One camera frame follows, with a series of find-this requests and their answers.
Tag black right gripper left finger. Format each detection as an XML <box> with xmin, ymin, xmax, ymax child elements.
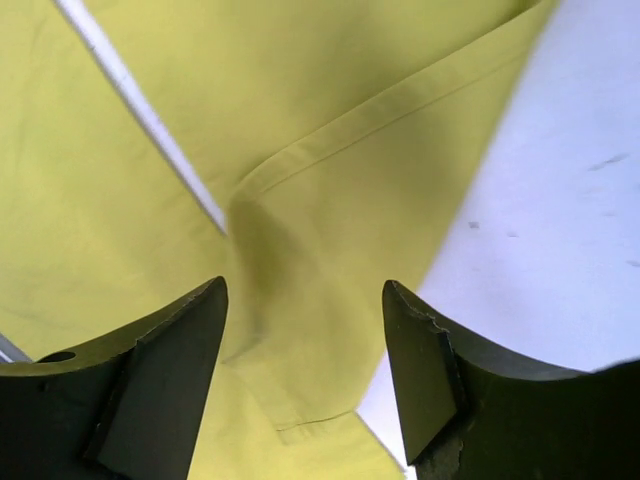
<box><xmin>1</xmin><ymin>277</ymin><xmax>228</xmax><ymax>479</ymax></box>

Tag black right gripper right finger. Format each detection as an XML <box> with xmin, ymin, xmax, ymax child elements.
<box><xmin>382</xmin><ymin>280</ymin><xmax>639</xmax><ymax>479</ymax></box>

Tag yellow-green trousers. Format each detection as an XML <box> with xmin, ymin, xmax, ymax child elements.
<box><xmin>1</xmin><ymin>1</ymin><xmax>554</xmax><ymax>479</ymax></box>

